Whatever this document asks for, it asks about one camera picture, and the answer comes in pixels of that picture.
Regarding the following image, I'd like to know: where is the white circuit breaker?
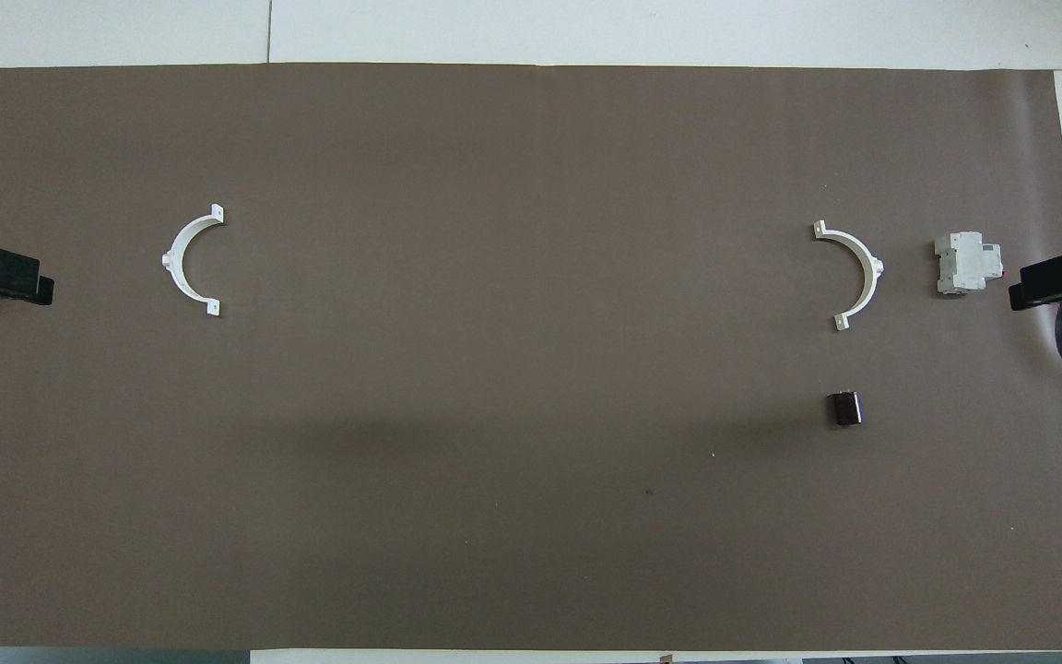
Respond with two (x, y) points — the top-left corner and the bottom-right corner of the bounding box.
(933, 231), (1004, 297)

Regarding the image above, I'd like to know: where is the white half pipe clamp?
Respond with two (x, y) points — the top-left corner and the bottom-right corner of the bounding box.
(812, 219), (886, 332)
(161, 204), (226, 317)

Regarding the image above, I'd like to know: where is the brown table mat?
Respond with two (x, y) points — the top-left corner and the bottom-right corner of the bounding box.
(0, 62), (1062, 651)

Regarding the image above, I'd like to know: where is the small dark brown cylinder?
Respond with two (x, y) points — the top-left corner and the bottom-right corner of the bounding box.
(826, 391), (865, 428)

